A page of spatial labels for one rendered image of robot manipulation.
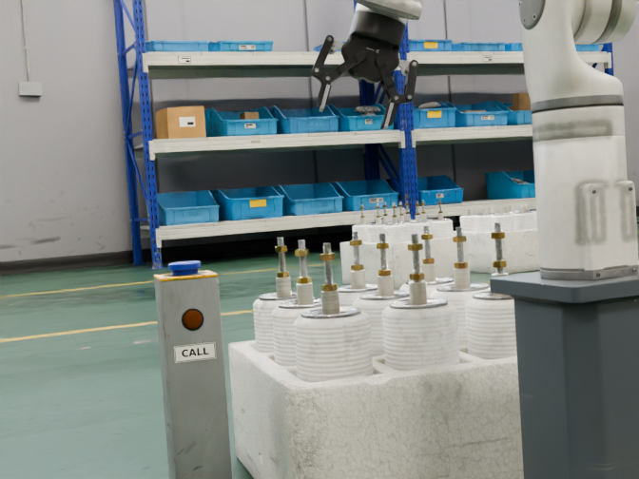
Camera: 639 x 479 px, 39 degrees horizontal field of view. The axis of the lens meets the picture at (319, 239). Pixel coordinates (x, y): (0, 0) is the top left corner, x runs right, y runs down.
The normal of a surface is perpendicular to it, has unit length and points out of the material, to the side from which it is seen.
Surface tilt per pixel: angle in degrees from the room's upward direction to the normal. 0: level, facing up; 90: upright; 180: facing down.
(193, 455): 90
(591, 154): 90
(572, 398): 90
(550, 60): 90
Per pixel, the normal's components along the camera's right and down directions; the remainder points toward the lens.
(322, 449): 0.29, 0.03
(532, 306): -0.91, 0.08
